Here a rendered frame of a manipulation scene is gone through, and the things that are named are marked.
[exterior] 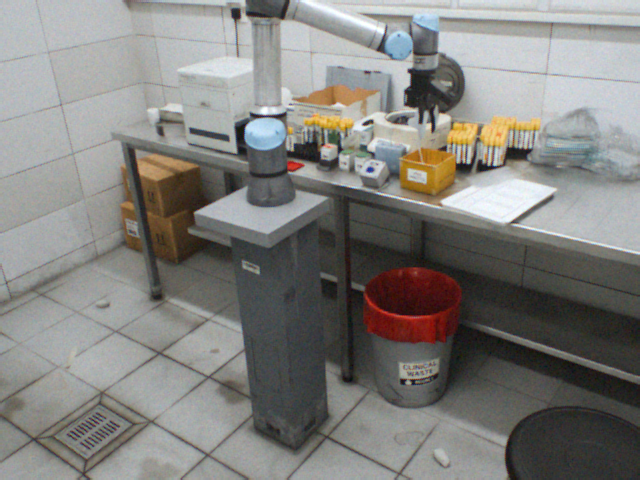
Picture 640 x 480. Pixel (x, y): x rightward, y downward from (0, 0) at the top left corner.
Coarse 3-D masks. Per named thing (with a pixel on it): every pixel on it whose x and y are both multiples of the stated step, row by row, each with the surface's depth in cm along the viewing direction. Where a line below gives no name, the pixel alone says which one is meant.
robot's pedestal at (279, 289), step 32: (256, 256) 194; (288, 256) 192; (256, 288) 200; (288, 288) 196; (320, 288) 211; (256, 320) 207; (288, 320) 200; (320, 320) 216; (256, 352) 214; (288, 352) 204; (320, 352) 221; (256, 384) 222; (288, 384) 210; (320, 384) 226; (256, 416) 230; (288, 416) 218; (320, 416) 232
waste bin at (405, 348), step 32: (384, 288) 244; (416, 288) 245; (448, 288) 238; (384, 320) 221; (416, 320) 216; (448, 320) 221; (384, 352) 231; (416, 352) 224; (448, 352) 233; (384, 384) 240; (416, 384) 232
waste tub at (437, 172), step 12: (408, 156) 205; (432, 156) 209; (444, 156) 206; (456, 156) 203; (408, 168) 201; (420, 168) 198; (432, 168) 195; (444, 168) 199; (408, 180) 203; (420, 180) 200; (432, 180) 197; (444, 180) 201; (420, 192) 202; (432, 192) 199
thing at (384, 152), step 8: (376, 144) 215; (384, 144) 215; (392, 144) 214; (376, 152) 215; (384, 152) 213; (392, 152) 211; (400, 152) 210; (384, 160) 215; (392, 160) 213; (392, 168) 214; (392, 176) 214
